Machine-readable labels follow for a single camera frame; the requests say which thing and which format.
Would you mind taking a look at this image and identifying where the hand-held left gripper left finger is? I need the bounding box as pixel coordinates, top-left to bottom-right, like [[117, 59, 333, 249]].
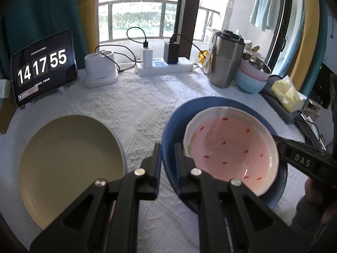
[[29, 143, 162, 253]]

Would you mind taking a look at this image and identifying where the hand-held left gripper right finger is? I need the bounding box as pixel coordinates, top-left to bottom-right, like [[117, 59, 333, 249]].
[[174, 143, 307, 253]]

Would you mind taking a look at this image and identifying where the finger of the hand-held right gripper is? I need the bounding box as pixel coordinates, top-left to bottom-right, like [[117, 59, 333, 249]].
[[272, 135, 293, 164]]

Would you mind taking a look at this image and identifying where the dark blue bowl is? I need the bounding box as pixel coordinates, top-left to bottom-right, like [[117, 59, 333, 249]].
[[161, 97, 288, 214]]

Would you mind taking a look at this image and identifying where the pink speckled bowl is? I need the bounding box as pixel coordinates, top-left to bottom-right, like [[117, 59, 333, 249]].
[[183, 106, 279, 197]]

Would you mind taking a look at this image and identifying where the cream plate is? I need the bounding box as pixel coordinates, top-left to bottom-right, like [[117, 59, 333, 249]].
[[18, 115, 126, 230]]

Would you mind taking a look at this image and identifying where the person's right hand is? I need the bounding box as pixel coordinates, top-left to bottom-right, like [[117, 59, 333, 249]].
[[291, 176, 337, 233]]

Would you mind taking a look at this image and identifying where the grey tray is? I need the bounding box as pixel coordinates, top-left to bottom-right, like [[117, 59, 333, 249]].
[[259, 75, 304, 125]]

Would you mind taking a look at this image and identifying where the yellow tissue pack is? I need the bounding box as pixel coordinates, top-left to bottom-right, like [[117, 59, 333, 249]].
[[271, 75, 307, 113]]

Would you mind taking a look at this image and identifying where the black monitor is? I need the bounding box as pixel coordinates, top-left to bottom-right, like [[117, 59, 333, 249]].
[[317, 63, 337, 109]]

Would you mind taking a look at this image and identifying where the pale pink bowl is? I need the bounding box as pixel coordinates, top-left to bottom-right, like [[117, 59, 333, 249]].
[[238, 61, 270, 82]]

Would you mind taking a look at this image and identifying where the white power strip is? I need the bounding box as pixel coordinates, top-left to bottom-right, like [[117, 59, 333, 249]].
[[136, 57, 193, 77]]

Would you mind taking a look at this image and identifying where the steel thermos jug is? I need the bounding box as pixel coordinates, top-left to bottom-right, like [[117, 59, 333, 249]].
[[209, 30, 245, 88]]

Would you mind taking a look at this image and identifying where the white charger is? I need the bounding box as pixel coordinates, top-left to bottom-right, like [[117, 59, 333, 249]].
[[142, 46, 154, 69]]

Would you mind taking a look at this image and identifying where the white cylindrical device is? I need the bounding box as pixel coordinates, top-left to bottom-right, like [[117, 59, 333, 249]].
[[84, 51, 119, 88]]

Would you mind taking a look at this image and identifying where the black charger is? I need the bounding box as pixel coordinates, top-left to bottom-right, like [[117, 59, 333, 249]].
[[164, 42, 180, 64]]

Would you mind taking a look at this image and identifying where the yellow curtain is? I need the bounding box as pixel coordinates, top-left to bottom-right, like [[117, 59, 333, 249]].
[[290, 0, 320, 90], [76, 0, 101, 56]]

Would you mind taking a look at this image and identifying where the teal curtain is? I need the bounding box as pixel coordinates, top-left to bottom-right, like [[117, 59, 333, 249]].
[[0, 0, 88, 71], [317, 0, 330, 67]]

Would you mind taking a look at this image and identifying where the light blue hanging towel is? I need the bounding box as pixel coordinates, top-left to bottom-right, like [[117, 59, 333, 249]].
[[249, 0, 281, 31]]

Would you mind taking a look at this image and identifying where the tablet with clock display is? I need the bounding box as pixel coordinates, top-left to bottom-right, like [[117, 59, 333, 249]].
[[11, 28, 78, 108]]

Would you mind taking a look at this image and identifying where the balcony railing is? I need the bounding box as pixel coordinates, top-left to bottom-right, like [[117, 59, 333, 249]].
[[98, 1, 221, 43]]

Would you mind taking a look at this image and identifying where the small white box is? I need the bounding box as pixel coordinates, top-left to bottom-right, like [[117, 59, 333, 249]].
[[0, 79, 11, 99]]

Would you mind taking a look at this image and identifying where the black phone cable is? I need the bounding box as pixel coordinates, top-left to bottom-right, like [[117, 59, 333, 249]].
[[296, 111, 327, 151]]

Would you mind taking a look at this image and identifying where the black device cable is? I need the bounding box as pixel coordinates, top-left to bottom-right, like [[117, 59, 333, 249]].
[[95, 45, 138, 72]]

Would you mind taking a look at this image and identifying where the black charger cable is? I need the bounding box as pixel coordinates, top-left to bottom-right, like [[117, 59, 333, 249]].
[[126, 27, 148, 48], [171, 34, 209, 59]]

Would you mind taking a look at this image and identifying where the dark window frame post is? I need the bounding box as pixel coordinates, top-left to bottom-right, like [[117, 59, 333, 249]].
[[175, 0, 203, 58]]

